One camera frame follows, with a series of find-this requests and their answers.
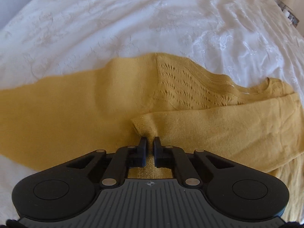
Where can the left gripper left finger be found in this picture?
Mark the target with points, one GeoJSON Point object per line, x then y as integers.
{"type": "Point", "coordinates": [121, 161]}

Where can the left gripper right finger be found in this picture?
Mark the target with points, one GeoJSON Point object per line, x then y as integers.
{"type": "Point", "coordinates": [175, 159]}

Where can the mustard yellow knit sweater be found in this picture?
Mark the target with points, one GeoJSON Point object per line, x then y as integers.
{"type": "Point", "coordinates": [63, 117]}

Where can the white embroidered bedspread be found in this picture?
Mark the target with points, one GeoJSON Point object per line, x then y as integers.
{"type": "Point", "coordinates": [247, 40]}

